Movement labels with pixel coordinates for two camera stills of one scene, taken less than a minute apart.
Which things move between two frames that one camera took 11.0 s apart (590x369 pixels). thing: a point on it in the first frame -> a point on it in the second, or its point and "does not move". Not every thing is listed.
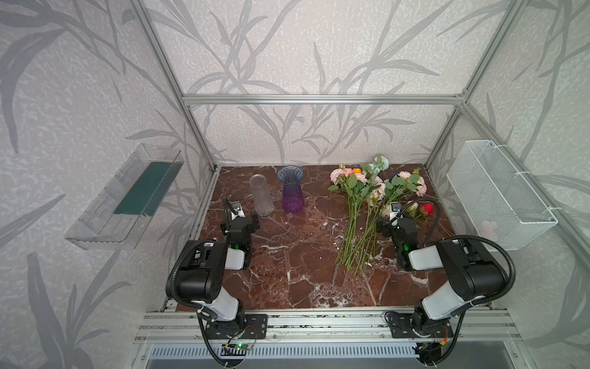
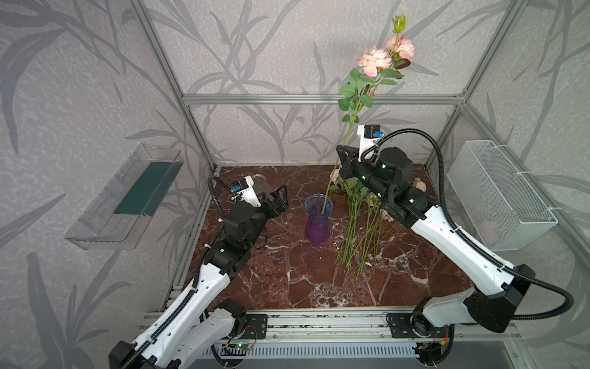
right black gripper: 396,224 -> 347,163
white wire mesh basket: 496,201 does not move
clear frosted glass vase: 264,202 does not move
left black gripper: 242,221 -> 275,203
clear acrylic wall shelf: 117,217 does not move
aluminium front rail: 185,325 does not move
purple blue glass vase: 293,194 -> 318,209
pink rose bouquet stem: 355,183 does not move
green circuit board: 237,348 does not move
